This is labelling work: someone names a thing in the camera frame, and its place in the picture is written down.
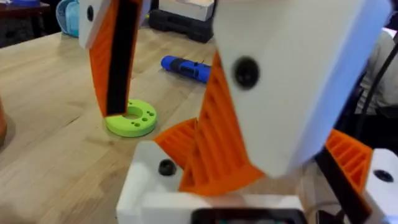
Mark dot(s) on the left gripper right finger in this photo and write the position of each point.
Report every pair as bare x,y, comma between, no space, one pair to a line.
382,193

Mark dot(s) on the black plastic case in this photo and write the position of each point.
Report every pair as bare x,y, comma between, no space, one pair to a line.
180,28

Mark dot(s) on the person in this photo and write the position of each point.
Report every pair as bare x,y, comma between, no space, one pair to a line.
388,81

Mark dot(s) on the white cardboard box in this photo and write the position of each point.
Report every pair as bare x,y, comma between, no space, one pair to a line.
186,7

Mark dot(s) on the light blue tub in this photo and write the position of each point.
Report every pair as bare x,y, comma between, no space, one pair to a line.
70,18

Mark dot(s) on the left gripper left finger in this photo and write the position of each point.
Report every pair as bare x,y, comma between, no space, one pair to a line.
149,180

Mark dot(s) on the blue electric screwdriver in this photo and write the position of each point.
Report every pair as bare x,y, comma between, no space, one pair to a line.
186,69

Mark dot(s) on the green disc with holes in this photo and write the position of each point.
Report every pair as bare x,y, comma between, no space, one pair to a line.
140,127

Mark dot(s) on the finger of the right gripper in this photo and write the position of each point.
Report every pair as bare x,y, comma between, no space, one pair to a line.
295,93
118,62

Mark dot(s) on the dark side table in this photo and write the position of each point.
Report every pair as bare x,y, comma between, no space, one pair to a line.
21,25

